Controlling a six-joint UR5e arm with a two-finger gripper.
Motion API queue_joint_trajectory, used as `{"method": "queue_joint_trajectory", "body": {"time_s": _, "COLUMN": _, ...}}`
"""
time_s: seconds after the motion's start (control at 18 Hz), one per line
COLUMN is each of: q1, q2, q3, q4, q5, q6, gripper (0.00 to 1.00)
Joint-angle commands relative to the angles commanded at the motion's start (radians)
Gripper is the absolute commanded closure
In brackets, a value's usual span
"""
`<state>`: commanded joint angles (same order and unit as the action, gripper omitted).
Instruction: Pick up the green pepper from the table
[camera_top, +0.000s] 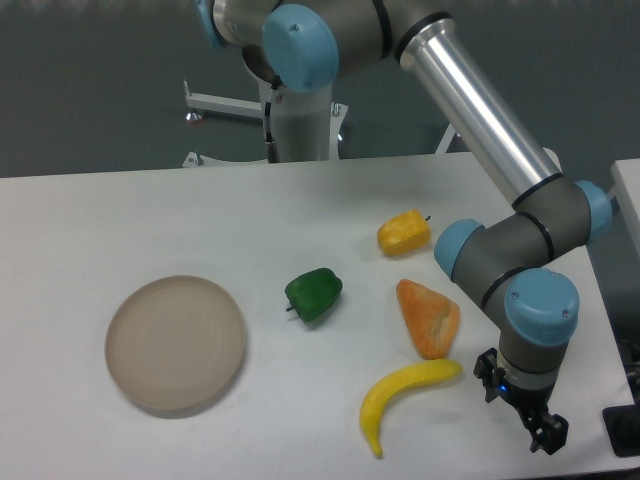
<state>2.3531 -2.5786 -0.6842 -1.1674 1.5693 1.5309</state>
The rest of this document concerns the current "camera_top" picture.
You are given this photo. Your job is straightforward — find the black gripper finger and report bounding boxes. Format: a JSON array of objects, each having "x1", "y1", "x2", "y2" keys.
[
  {"x1": 522, "y1": 408, "x2": 569, "y2": 455},
  {"x1": 473, "y1": 348, "x2": 505, "y2": 402}
]

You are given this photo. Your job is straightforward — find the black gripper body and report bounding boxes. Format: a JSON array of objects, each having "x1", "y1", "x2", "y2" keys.
[{"x1": 494, "y1": 367, "x2": 556, "y2": 420}]

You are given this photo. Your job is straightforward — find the green toy bell pepper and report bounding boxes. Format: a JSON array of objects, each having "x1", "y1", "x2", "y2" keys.
[{"x1": 284, "y1": 267, "x2": 343, "y2": 323}]

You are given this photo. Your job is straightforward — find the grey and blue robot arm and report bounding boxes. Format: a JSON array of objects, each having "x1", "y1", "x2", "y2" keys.
[{"x1": 195, "y1": 1, "x2": 612, "y2": 454}]

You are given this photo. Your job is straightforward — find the yellow toy bell pepper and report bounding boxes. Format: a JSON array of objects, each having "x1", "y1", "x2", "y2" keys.
[{"x1": 377, "y1": 209, "x2": 431, "y2": 256}]

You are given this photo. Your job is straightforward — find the orange toy fruit wedge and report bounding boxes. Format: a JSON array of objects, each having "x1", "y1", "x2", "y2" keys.
[{"x1": 396, "y1": 279, "x2": 461, "y2": 360}]

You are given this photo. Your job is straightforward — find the black device at right edge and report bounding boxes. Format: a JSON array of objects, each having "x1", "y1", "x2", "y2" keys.
[{"x1": 602, "y1": 405, "x2": 639, "y2": 458}]

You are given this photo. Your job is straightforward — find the yellow toy banana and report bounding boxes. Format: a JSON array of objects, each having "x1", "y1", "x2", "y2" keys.
[{"x1": 359, "y1": 359, "x2": 463, "y2": 459}]

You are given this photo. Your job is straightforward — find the white side table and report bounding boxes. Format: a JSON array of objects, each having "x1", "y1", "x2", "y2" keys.
[{"x1": 576, "y1": 159, "x2": 639, "y2": 249}]

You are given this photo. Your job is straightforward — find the beige round plate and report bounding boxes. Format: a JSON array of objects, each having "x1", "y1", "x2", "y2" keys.
[{"x1": 104, "y1": 275, "x2": 247, "y2": 418}]

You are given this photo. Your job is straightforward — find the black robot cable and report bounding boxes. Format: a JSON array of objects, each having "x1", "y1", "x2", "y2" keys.
[{"x1": 263, "y1": 74, "x2": 284, "y2": 164}]

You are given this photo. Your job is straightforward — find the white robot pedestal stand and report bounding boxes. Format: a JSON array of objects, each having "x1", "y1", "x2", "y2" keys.
[{"x1": 180, "y1": 44, "x2": 351, "y2": 169}]

